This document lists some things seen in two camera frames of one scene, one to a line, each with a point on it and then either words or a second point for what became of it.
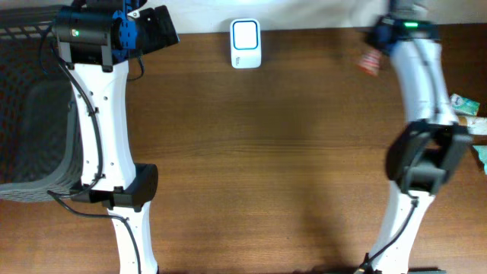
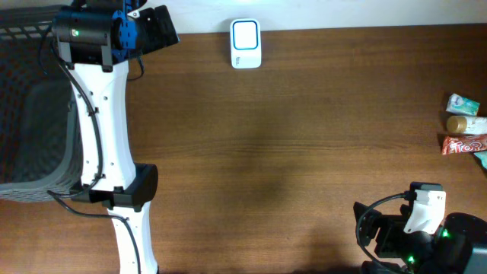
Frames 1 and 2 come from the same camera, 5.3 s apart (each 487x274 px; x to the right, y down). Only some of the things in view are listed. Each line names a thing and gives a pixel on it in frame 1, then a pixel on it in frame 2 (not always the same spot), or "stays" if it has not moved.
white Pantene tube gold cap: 475,125 stays
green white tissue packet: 461,105 stays
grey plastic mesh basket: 40,145 stays
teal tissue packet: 482,151 stays
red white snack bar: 370,61 to 464,143
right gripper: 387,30 to 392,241
